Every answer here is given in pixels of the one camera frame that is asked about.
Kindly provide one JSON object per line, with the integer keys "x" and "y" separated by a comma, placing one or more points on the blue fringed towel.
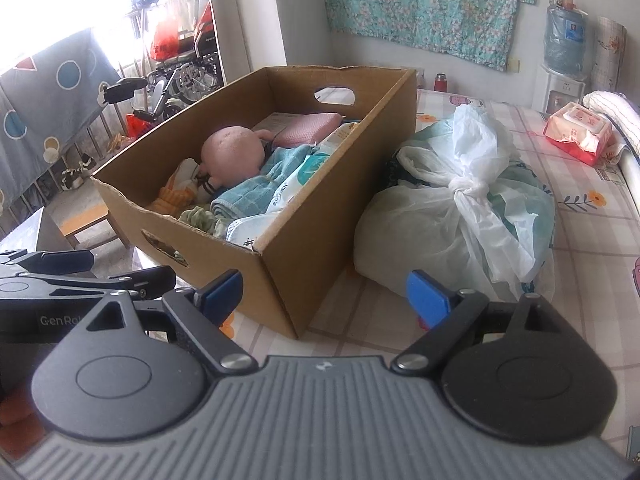
{"x": 250, "y": 195}

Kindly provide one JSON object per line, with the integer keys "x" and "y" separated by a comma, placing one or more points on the blue white tissue packet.
{"x": 295, "y": 191}

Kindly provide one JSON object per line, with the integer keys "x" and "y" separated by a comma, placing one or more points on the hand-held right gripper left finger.
{"x": 223, "y": 291}

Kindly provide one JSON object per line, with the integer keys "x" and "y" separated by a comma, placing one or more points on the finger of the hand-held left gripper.
{"x": 60, "y": 261}
{"x": 130, "y": 282}

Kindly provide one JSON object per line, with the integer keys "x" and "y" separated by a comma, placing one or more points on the wooden stool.
{"x": 85, "y": 222}

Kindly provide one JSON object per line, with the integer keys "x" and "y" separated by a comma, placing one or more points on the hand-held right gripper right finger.
{"x": 425, "y": 292}

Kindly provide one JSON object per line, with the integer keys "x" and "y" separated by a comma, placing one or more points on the pale green cloth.
{"x": 197, "y": 217}

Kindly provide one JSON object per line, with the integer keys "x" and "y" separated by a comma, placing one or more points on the wall socket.
{"x": 513, "y": 65}

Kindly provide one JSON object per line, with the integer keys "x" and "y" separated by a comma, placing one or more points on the white striped folded blanket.
{"x": 615, "y": 110}

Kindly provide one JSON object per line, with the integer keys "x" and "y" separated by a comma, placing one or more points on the pink mesh sponge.
{"x": 307, "y": 130}

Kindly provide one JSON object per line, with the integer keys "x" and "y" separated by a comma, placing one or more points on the person's left hand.
{"x": 15, "y": 411}

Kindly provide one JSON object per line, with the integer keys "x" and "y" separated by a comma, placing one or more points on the teal floral wall cloth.
{"x": 425, "y": 0}

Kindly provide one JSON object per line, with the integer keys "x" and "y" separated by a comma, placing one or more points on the brown cardboard box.
{"x": 310, "y": 240}

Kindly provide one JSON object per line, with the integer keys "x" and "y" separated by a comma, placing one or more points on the white plastic bag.
{"x": 425, "y": 230}

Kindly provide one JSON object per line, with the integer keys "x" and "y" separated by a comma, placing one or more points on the orange white striped towel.
{"x": 177, "y": 197}

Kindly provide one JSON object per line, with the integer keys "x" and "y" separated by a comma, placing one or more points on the blue water jug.
{"x": 565, "y": 45}

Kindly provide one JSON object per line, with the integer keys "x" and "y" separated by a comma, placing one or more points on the white water dispenser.
{"x": 545, "y": 90}

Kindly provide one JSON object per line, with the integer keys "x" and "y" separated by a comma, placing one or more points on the red black tricycle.
{"x": 200, "y": 60}

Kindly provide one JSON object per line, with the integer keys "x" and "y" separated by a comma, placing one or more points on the pink plush toy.
{"x": 232, "y": 152}

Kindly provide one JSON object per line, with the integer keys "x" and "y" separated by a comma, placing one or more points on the floral paper roll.
{"x": 607, "y": 55}

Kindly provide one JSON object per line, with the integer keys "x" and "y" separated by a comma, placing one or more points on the pink wet wipes pack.
{"x": 580, "y": 130}

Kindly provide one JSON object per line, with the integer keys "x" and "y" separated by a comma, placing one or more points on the grey circle print blanket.
{"x": 40, "y": 105}

